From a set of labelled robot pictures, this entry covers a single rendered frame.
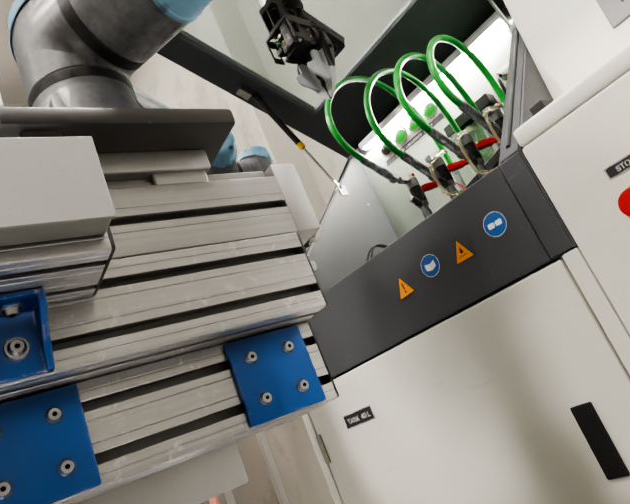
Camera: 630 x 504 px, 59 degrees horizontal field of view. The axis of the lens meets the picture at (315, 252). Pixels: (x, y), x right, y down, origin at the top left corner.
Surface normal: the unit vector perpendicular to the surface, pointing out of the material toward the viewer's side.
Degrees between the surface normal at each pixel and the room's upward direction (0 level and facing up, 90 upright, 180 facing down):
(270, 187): 90
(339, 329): 90
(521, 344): 90
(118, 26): 150
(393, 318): 90
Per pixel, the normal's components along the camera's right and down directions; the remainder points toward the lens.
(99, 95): 0.30, -0.69
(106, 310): 0.47, -0.46
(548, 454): -0.74, 0.08
